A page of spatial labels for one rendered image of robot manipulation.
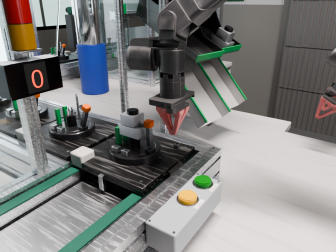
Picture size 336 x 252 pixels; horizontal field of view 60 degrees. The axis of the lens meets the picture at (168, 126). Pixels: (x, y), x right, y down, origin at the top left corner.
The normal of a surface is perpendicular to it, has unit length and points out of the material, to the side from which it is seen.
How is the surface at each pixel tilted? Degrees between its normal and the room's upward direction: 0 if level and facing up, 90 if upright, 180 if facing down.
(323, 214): 0
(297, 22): 90
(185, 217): 0
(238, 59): 90
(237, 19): 90
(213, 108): 45
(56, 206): 0
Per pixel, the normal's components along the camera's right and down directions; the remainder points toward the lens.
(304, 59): -0.58, 0.32
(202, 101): 0.51, -0.45
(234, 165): 0.00, -0.92
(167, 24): -0.37, 0.10
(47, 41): 0.81, 0.23
